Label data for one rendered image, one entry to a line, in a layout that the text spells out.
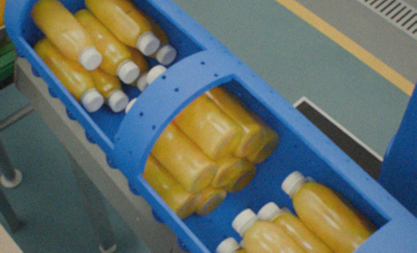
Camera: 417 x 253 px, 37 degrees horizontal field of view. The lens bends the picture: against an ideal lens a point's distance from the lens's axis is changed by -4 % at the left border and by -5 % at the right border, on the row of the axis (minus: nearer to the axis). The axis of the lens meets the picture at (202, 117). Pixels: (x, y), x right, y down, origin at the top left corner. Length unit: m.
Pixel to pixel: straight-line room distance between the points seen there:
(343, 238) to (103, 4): 0.65
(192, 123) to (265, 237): 0.22
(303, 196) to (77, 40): 0.52
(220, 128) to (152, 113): 0.11
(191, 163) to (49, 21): 0.43
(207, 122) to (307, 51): 1.74
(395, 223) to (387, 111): 1.71
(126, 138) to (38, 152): 1.47
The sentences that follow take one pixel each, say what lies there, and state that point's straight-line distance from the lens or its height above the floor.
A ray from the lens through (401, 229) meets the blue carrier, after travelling 0.91.
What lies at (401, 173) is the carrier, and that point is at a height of 0.67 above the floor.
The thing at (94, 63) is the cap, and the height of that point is 1.10.
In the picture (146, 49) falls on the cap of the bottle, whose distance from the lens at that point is 1.23.
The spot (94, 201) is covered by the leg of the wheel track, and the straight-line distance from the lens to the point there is 1.92.
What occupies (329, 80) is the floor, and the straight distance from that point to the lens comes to 2.65.
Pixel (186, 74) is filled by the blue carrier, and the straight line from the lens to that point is 1.01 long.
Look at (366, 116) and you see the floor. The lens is 2.57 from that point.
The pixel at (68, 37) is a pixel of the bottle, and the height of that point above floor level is 1.13.
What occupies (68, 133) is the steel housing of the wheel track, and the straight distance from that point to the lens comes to 1.41.
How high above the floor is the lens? 2.01
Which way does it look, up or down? 54 degrees down
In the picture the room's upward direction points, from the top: 1 degrees counter-clockwise
